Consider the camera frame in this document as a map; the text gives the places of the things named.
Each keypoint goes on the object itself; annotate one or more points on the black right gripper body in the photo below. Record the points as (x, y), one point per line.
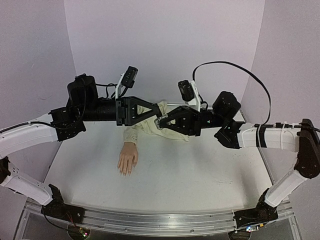
(197, 122)

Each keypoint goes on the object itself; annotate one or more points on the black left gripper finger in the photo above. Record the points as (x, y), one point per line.
(140, 117)
(134, 102)

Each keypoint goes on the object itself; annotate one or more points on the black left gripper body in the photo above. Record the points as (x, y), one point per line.
(122, 115)

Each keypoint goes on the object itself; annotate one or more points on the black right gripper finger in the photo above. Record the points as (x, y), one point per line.
(180, 115)
(179, 128)

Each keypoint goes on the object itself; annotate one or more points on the clear glitter nail polish bottle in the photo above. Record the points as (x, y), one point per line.
(161, 122)

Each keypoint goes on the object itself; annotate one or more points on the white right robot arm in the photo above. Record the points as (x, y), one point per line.
(300, 138)

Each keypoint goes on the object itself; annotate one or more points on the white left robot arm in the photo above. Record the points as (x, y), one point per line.
(83, 105)

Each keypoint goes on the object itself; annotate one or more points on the cream cloth garment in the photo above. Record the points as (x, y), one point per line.
(130, 133)

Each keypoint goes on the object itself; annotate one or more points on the mannequin hand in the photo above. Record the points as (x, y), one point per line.
(128, 158)

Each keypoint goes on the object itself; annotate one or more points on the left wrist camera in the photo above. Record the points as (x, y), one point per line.
(126, 82)

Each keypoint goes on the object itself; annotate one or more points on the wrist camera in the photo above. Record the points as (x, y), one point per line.
(189, 93)
(126, 82)

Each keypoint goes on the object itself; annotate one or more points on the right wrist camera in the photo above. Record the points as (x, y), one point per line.
(189, 93)

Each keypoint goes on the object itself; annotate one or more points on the aluminium front rail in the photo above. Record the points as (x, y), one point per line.
(161, 224)

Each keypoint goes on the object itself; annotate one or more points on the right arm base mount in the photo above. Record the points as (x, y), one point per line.
(262, 213)

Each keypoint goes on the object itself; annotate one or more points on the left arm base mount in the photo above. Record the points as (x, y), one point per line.
(58, 209)

